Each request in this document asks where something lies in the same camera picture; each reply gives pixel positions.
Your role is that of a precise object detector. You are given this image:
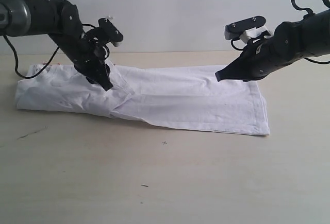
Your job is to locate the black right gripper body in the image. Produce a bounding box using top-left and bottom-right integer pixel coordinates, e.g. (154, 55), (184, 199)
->
(239, 35), (296, 81)

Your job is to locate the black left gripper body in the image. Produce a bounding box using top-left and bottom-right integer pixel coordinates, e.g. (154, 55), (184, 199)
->
(74, 28), (110, 76)

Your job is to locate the white t-shirt red lettering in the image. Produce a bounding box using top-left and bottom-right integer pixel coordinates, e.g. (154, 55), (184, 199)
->
(15, 64), (270, 136)

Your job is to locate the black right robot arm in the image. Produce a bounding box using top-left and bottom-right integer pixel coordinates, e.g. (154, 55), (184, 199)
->
(215, 10), (329, 81)

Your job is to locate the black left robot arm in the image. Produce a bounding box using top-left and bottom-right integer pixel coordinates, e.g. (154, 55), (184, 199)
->
(1, 0), (123, 91)

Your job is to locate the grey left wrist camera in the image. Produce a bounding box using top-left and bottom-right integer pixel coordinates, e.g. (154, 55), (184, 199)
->
(98, 18), (124, 47)

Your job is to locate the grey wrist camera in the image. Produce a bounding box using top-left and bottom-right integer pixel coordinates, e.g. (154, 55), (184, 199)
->
(98, 18), (124, 47)
(224, 15), (272, 44)

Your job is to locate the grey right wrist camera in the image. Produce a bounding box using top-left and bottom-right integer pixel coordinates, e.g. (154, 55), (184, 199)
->
(224, 15), (272, 44)

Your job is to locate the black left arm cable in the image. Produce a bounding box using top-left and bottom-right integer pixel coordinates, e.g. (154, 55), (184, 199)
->
(2, 0), (62, 79)

